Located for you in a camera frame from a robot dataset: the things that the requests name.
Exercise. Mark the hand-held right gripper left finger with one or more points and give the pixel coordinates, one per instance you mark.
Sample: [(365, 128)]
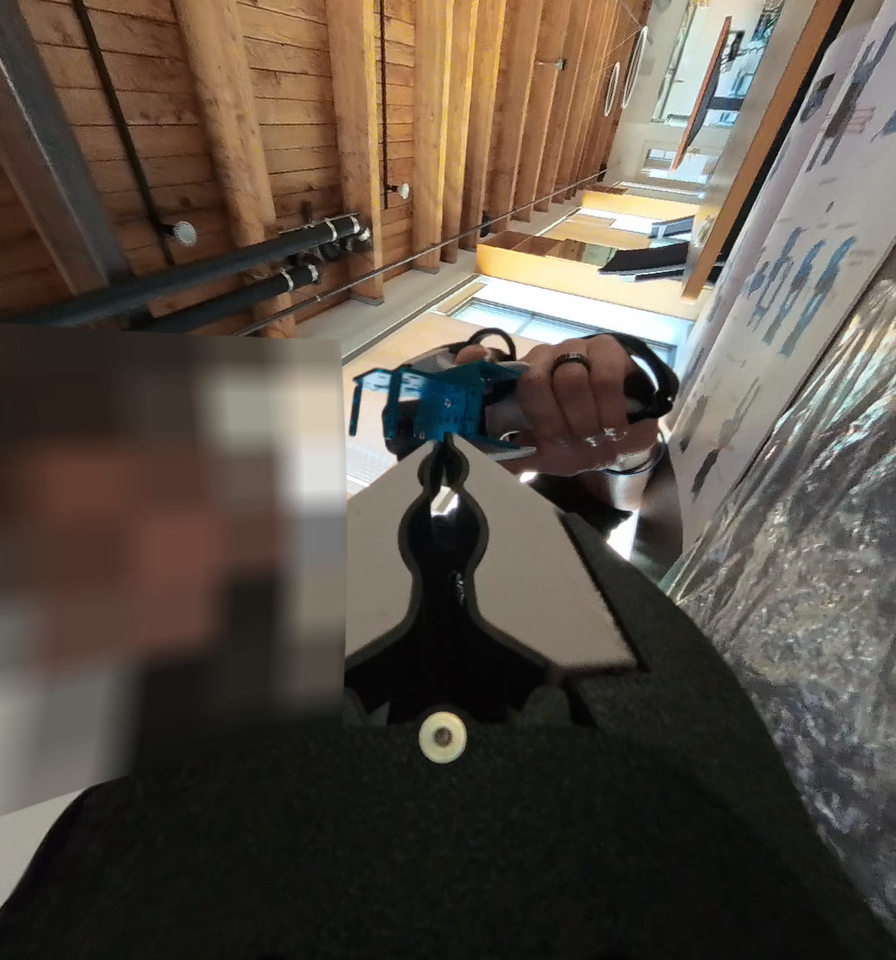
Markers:
[(373, 570)]

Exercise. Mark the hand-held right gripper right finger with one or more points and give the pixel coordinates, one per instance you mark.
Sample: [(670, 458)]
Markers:
[(545, 600)]

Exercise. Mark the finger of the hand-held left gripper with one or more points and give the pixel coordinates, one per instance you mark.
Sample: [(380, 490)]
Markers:
[(429, 362), (511, 448)]

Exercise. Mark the blue metal bracket assembly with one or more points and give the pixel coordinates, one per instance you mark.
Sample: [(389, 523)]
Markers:
[(433, 405)]

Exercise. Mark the person's left hand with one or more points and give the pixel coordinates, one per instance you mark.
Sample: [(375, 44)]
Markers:
[(583, 405)]

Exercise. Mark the black ceiling pipe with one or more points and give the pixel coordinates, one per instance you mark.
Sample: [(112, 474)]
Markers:
[(192, 274), (230, 304)]

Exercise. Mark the large clear plastic bag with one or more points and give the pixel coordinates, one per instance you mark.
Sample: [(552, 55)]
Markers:
[(830, 600)]

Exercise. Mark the white instruction booklet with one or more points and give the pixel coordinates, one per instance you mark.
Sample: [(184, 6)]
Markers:
[(793, 225)]

